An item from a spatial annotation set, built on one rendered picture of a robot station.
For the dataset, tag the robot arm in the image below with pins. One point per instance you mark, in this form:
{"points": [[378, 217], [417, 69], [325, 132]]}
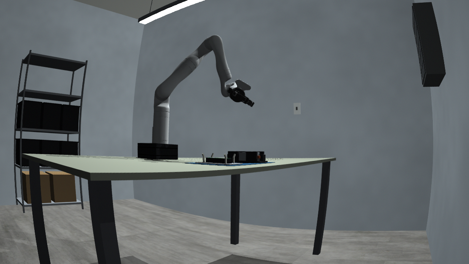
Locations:
{"points": [[185, 68]]}

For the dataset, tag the blue flat plate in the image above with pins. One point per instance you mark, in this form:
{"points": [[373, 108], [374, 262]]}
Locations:
{"points": [[232, 159]]}

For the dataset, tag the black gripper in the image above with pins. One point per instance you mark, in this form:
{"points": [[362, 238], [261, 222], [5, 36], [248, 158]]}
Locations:
{"points": [[238, 95]]}

